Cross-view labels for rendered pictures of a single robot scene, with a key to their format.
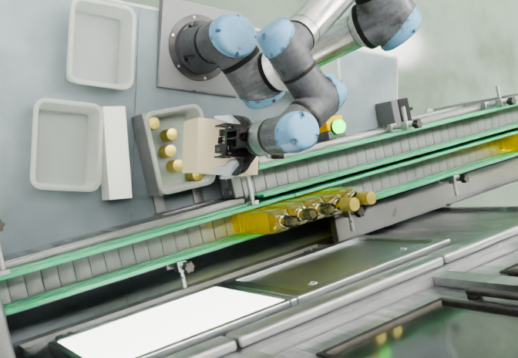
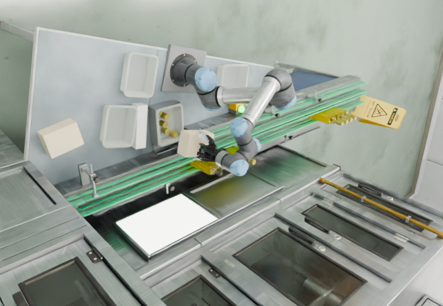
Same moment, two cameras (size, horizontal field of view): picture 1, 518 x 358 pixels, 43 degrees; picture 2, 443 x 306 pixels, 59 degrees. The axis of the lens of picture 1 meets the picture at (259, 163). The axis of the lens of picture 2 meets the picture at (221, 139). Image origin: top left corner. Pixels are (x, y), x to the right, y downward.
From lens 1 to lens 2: 0.89 m
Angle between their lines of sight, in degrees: 23
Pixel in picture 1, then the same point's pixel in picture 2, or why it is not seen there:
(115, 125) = (142, 115)
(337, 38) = not seen: hidden behind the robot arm
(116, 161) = (140, 131)
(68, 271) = not seen: hidden behind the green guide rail
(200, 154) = (188, 150)
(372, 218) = not seen: hidden behind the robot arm
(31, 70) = (103, 86)
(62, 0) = (122, 48)
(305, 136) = (242, 171)
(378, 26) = (277, 101)
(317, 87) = (250, 148)
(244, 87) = (206, 102)
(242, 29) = (211, 78)
